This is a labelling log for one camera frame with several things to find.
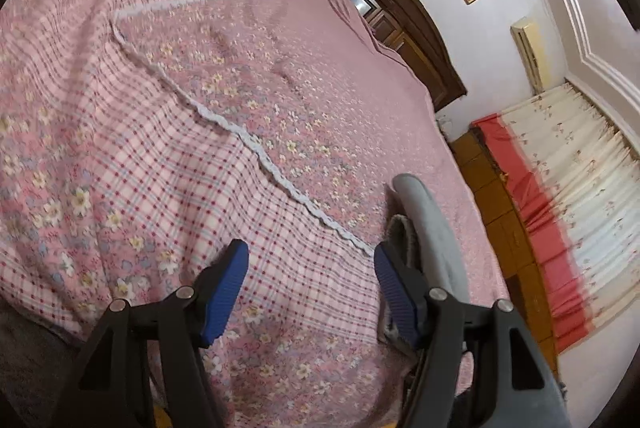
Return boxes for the grey fleece pants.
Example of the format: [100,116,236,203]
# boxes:
[374,173,471,359]

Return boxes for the wooden drawer cabinet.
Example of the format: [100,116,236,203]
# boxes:
[450,130,559,375]

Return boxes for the dark grey floor rug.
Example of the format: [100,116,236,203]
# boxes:
[1,301,79,427]

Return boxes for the cream and red curtain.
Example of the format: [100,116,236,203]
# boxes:
[472,83,639,351]

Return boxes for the pink floral bedspread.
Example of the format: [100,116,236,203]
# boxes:
[1,0,506,427]

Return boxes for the dark wooden headboard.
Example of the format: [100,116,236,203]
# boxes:
[351,0,468,110]

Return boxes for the white wall air conditioner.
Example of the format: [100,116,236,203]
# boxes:
[511,17,551,94]

